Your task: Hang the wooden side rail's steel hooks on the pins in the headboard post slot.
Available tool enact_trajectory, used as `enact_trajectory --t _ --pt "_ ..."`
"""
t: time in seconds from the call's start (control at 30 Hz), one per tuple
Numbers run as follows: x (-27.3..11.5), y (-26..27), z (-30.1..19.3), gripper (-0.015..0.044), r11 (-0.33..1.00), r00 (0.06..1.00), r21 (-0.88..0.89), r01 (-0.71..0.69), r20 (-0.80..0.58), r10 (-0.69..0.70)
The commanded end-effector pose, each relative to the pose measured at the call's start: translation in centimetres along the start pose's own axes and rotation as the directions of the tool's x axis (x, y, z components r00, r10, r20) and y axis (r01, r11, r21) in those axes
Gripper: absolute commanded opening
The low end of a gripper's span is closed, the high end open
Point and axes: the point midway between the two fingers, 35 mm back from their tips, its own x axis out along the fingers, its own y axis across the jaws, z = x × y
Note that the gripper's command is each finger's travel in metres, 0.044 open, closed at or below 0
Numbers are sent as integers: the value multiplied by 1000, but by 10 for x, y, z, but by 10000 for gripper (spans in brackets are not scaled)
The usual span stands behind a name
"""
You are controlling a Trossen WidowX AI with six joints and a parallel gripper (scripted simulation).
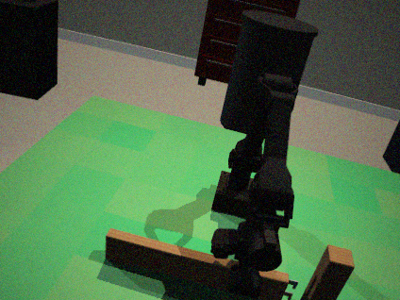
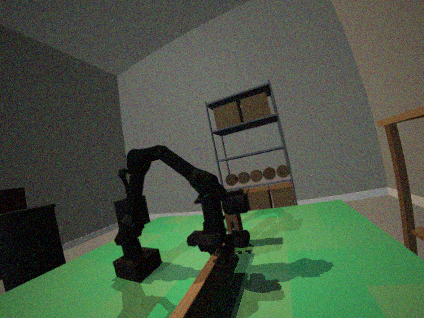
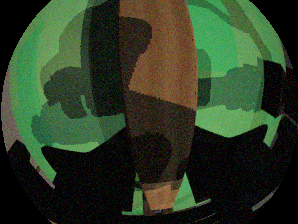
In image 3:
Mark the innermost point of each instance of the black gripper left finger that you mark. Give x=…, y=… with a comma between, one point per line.
x=110, y=166

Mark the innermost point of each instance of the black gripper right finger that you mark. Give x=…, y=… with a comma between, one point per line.
x=212, y=155

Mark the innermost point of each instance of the wooden side rail with dark hooks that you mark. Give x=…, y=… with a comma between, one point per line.
x=157, y=69

